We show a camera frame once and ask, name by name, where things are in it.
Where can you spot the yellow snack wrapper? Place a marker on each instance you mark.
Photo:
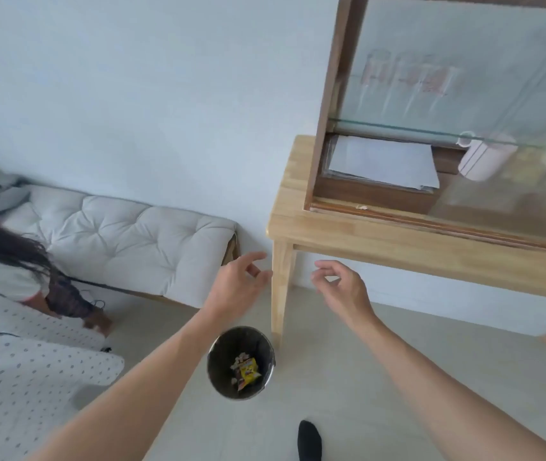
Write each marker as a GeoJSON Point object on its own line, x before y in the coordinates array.
{"type": "Point", "coordinates": [250, 370]}

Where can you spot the person's left thumb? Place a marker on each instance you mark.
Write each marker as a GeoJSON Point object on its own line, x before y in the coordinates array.
{"type": "Point", "coordinates": [262, 278]}

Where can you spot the person's left hand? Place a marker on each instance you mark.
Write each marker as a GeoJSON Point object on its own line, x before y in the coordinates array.
{"type": "Point", "coordinates": [232, 292]}

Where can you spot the white mug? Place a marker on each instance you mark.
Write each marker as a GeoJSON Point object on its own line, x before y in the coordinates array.
{"type": "Point", "coordinates": [484, 160]}

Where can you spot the person's black sock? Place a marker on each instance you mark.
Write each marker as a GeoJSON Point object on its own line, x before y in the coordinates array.
{"type": "Point", "coordinates": [310, 441]}

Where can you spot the person's left forearm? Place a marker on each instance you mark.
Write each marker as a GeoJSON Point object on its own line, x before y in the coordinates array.
{"type": "Point", "coordinates": [148, 384]}

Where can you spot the light wooden table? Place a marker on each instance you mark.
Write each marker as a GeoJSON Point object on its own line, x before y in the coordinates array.
{"type": "Point", "coordinates": [397, 249]}

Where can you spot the stack of white paper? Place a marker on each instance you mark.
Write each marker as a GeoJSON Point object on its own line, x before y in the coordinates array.
{"type": "Point", "coordinates": [383, 160]}

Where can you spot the person's right thumb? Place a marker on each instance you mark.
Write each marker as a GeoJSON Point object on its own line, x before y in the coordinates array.
{"type": "Point", "coordinates": [322, 281]}

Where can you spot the person's right hand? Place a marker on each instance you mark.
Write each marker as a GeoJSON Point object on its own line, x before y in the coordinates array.
{"type": "Point", "coordinates": [349, 297]}

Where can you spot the person's right forearm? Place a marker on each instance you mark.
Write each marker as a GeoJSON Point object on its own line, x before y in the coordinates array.
{"type": "Point", "coordinates": [445, 388]}

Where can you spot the clear drinking glass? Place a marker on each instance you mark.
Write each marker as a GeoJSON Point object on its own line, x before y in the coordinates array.
{"type": "Point", "coordinates": [374, 81]}
{"type": "Point", "coordinates": [438, 86]}
{"type": "Point", "coordinates": [406, 83]}

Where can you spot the glass shelf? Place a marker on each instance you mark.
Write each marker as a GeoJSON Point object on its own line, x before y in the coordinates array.
{"type": "Point", "coordinates": [397, 128]}

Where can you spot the white tufted bench cushion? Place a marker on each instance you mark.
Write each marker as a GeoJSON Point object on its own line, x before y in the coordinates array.
{"type": "Point", "coordinates": [124, 240]}

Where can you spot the crumpled white paper scrap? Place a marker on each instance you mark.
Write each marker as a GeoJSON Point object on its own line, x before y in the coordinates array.
{"type": "Point", "coordinates": [239, 361]}

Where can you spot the round black trash bin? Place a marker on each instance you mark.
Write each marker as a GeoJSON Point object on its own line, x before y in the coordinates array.
{"type": "Point", "coordinates": [220, 360]}

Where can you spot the white dotted bed sheet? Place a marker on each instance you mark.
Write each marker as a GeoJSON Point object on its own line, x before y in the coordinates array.
{"type": "Point", "coordinates": [18, 374]}

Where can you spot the dark wooden glass cabinet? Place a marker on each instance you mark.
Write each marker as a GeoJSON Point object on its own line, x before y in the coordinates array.
{"type": "Point", "coordinates": [335, 115]}

